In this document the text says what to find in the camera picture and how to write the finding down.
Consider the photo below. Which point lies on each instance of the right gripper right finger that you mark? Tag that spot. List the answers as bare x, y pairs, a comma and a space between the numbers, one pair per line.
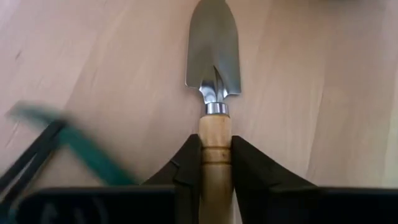
255, 174

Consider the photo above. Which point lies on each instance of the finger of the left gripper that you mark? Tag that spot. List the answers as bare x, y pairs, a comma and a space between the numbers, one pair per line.
34, 147
34, 165

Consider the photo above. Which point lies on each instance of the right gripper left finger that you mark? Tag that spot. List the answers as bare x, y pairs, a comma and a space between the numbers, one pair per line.
186, 174

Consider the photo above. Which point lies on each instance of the beige gardening bag green trim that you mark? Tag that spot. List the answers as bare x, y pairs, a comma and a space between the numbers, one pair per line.
90, 152

